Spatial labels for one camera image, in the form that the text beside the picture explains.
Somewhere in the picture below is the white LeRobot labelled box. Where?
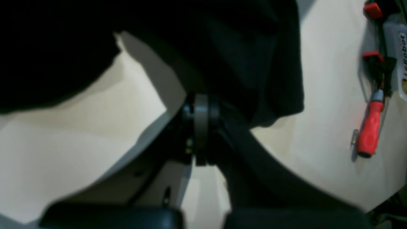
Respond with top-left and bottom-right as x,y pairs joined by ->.
383,20 -> 407,101

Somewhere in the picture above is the red handled screwdriver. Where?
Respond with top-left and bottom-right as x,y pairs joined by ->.
357,89 -> 384,158

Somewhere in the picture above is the black t-shirt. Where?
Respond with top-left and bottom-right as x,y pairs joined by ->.
1,0 -> 304,127

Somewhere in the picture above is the red black clamp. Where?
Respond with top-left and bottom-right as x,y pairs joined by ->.
363,0 -> 401,19
362,50 -> 397,97

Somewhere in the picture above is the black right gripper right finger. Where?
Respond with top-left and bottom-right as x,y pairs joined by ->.
210,100 -> 371,229

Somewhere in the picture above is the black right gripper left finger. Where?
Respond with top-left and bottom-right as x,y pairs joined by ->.
40,94 -> 209,229

